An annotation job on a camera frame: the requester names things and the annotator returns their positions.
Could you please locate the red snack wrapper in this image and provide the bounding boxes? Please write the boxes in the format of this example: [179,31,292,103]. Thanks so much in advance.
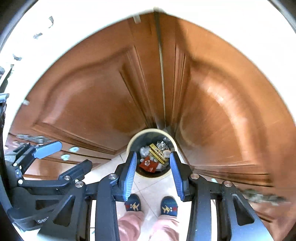
[139,156,159,173]

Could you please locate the silver foil bag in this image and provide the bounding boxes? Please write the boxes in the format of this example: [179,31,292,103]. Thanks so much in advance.
[157,141,170,152]

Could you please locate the yellow box trash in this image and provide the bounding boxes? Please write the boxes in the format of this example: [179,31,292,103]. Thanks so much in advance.
[149,144,168,165]

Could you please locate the cream round trash bin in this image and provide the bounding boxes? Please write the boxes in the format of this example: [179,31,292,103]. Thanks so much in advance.
[126,128,178,178]

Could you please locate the left blue patterned slipper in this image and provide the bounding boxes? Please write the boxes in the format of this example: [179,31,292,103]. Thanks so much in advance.
[125,194,142,211]

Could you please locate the blue patterned slipper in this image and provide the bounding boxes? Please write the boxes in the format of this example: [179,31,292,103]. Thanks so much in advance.
[125,194,142,211]
[160,196,178,217]

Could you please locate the left pink trouser leg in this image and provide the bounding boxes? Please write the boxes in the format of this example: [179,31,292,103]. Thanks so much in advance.
[118,211,144,241]

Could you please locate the pink trouser leg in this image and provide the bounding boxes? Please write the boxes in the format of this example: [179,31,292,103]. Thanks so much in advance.
[118,211,144,241]
[149,214,180,241]

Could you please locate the right blue patterned slipper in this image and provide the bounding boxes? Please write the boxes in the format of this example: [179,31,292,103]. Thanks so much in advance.
[160,196,178,217]

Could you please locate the right pink trouser leg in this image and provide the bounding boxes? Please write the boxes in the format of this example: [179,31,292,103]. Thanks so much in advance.
[149,214,180,241]

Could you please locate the left wooden cabinet door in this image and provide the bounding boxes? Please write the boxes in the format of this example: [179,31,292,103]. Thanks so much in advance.
[4,12,167,167]

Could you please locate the wooden cabinet door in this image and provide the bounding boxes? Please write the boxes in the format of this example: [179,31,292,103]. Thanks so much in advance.
[159,13,295,240]
[4,12,167,167]

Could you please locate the right wooden cabinet door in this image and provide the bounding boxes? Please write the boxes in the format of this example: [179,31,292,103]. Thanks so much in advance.
[159,13,295,240]

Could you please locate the ornate metal cabinet handle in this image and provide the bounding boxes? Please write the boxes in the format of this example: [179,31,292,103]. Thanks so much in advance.
[16,134,52,145]

